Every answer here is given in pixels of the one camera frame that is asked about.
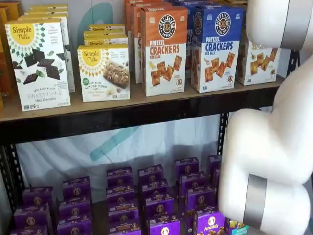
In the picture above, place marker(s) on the yellow snack box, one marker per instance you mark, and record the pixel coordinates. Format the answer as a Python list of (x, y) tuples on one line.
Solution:
[(14, 9)]

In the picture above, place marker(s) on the purple Annie's snack boxes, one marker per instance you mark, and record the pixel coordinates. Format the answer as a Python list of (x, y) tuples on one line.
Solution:
[(99, 213)]

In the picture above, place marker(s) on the black perforated shelf post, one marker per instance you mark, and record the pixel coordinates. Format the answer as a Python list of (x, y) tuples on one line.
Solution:
[(223, 134), (294, 61), (11, 166)]

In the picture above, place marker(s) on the wooden shelf board with crackers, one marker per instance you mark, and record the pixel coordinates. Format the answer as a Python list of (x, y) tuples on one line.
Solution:
[(110, 107)]

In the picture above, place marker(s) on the dark orange snack box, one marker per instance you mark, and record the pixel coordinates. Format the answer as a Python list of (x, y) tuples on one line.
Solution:
[(6, 61)]

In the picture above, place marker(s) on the Simple Mills Sweet Thins box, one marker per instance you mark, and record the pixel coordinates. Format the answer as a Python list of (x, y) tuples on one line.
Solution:
[(72, 73), (36, 73), (46, 12), (49, 5), (49, 8)]

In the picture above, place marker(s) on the dark metal shelf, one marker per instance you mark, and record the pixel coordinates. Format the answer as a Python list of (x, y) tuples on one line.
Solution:
[(73, 151)]

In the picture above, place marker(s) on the yellow white pretzel crackers box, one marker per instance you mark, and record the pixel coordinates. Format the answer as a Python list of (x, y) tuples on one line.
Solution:
[(259, 63)]

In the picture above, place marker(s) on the black metal shelf beam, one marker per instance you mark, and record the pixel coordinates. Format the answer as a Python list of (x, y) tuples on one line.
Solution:
[(122, 122)]

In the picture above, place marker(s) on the blue sea salt crackers box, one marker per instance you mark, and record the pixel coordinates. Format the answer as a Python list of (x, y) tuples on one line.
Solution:
[(215, 61), (189, 49), (178, 2)]

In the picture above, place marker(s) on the orange cheddar pretzel crackers box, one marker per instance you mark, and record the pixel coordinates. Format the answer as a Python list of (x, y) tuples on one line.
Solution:
[(135, 49), (163, 61), (127, 24)]

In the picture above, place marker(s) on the Simple Mills almond bars box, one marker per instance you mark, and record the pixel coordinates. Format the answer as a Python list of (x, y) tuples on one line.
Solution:
[(105, 36), (105, 27), (102, 73)]

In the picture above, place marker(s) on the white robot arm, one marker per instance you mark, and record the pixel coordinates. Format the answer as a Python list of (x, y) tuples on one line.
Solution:
[(269, 159)]

